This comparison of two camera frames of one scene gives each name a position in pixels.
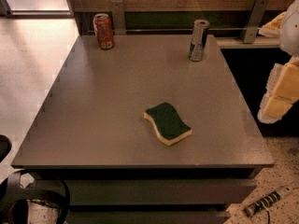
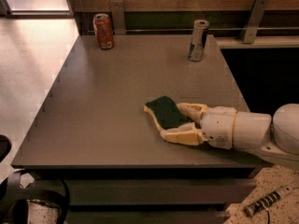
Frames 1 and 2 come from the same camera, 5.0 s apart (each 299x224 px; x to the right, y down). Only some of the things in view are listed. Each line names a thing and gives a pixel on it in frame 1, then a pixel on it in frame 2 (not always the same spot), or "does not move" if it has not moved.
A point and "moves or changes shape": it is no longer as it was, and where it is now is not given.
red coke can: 102,23 does not move
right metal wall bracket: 255,19 does not move
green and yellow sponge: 167,123 moves or changes shape
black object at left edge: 6,146 does not move
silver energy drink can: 198,40 does not move
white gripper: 290,32 → 219,126
